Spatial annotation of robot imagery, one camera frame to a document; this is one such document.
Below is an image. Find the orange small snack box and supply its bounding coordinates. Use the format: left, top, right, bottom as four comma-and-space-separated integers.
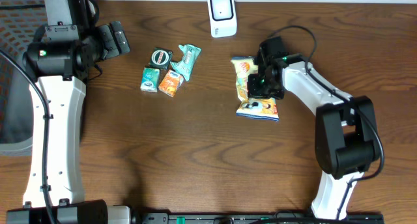
158, 70, 184, 97

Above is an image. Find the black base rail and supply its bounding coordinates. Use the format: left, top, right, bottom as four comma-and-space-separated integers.
131, 211, 385, 224

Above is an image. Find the white barcode scanner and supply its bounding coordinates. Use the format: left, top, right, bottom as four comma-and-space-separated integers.
207, 0, 237, 38

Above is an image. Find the right black cable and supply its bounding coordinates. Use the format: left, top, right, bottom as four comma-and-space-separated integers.
266, 24, 386, 182

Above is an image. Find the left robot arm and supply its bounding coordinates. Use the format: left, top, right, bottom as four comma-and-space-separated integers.
7, 0, 136, 224

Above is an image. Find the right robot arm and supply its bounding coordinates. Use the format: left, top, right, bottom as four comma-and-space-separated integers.
248, 37, 385, 221

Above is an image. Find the dark green round-label packet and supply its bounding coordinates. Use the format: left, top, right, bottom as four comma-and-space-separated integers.
149, 47, 173, 70

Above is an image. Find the teal white small box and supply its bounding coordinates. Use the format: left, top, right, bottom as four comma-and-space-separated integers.
140, 68, 160, 92

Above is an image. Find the black cable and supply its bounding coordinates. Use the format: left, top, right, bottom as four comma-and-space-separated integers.
266, 24, 386, 182
0, 49, 56, 224

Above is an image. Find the left black cable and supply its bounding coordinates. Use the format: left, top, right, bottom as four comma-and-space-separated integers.
0, 49, 56, 224

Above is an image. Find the teal snack packet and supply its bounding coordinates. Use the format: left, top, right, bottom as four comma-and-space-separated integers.
171, 44, 202, 81

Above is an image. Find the dark grey plastic basket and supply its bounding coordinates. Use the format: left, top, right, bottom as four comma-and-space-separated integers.
1, 0, 46, 156

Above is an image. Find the yellow wet wipes pack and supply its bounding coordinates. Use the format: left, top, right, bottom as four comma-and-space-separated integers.
231, 57, 279, 121

